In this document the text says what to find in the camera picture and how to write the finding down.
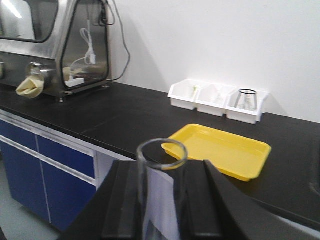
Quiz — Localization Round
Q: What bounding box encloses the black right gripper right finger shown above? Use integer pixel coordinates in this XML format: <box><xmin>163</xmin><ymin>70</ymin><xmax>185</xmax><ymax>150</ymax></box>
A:
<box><xmin>182</xmin><ymin>160</ymin><xmax>308</xmax><ymax>240</ymax></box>

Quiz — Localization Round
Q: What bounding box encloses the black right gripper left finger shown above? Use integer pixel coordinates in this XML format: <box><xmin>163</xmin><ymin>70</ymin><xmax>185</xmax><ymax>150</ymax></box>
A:
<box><xmin>59</xmin><ymin>160</ymin><xmax>140</xmax><ymax>240</ymax></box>

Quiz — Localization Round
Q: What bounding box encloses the wide glass test tube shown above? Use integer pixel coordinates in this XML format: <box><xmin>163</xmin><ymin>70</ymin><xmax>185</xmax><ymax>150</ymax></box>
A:
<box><xmin>136</xmin><ymin>138</ymin><xmax>188</xmax><ymax>240</ymax></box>

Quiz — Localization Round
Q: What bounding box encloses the yellow plastic tray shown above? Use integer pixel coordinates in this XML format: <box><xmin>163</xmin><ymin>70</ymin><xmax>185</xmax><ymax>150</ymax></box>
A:
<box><xmin>169</xmin><ymin>124</ymin><xmax>272</xmax><ymax>182</ymax></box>

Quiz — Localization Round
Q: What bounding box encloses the white right storage bin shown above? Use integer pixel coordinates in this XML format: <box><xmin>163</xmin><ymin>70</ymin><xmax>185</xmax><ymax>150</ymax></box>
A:
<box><xmin>225</xmin><ymin>88</ymin><xmax>269</xmax><ymax>125</ymax></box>

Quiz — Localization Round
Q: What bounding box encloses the white storage bin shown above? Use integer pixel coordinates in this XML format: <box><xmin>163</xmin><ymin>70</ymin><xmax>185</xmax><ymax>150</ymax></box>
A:
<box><xmin>195</xmin><ymin>83</ymin><xmax>237</xmax><ymax>117</ymax></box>
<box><xmin>167</xmin><ymin>78</ymin><xmax>209</xmax><ymax>110</ymax></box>
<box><xmin>225</xmin><ymin>88</ymin><xmax>269</xmax><ymax>125</ymax></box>

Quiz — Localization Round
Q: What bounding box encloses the white middle storage bin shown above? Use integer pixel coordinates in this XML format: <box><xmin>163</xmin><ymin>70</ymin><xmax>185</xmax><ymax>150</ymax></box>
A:
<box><xmin>195</xmin><ymin>83</ymin><xmax>237</xmax><ymax>117</ymax></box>

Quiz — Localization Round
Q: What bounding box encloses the white left storage bin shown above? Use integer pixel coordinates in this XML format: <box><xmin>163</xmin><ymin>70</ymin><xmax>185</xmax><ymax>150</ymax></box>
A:
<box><xmin>167</xmin><ymin>78</ymin><xmax>209</xmax><ymax>110</ymax></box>

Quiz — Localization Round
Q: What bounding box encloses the cream rubber glove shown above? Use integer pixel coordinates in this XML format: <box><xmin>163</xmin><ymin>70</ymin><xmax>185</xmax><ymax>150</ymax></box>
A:
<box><xmin>15</xmin><ymin>75</ymin><xmax>45</xmax><ymax>99</ymax></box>

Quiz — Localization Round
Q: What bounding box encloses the stainless steel glove box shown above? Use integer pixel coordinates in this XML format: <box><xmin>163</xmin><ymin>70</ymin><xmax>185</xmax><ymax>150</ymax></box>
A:
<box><xmin>0</xmin><ymin>0</ymin><xmax>110</xmax><ymax>102</ymax></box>

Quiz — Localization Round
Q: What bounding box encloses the black wire tripod stand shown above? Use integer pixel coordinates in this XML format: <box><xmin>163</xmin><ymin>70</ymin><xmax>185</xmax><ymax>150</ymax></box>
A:
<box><xmin>234</xmin><ymin>88</ymin><xmax>258</xmax><ymax>111</ymax></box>

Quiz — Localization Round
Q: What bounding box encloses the white cable inside box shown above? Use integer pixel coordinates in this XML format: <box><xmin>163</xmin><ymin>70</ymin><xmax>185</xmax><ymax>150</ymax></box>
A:
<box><xmin>64</xmin><ymin>19</ymin><xmax>97</xmax><ymax>88</ymax></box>

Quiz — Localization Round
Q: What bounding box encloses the grey power cable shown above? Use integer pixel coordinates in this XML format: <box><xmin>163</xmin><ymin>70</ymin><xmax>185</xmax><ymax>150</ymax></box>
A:
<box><xmin>96</xmin><ymin>0</ymin><xmax>131</xmax><ymax>82</ymax></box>

